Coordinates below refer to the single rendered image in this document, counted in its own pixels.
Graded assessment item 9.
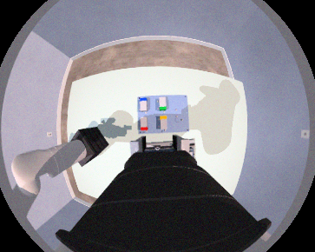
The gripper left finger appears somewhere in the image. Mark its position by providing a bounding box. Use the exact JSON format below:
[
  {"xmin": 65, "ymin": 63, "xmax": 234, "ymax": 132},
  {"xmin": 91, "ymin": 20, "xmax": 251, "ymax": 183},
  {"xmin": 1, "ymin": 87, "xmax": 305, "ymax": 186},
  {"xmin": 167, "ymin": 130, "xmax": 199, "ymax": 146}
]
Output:
[{"xmin": 130, "ymin": 136, "xmax": 147, "ymax": 155}]

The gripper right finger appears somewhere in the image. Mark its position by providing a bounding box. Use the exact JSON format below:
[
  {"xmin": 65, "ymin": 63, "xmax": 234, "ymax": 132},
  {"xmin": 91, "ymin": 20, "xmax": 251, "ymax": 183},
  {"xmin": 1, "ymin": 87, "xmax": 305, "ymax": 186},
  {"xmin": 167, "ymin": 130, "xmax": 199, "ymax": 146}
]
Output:
[{"xmin": 173, "ymin": 135, "xmax": 189, "ymax": 153}]

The pale pink block with red end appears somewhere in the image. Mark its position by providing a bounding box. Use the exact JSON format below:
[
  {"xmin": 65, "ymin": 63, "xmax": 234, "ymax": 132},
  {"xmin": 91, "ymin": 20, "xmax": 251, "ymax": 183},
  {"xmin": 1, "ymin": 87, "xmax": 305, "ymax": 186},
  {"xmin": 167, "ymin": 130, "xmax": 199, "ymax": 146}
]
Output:
[{"xmin": 141, "ymin": 117, "xmax": 148, "ymax": 130}]

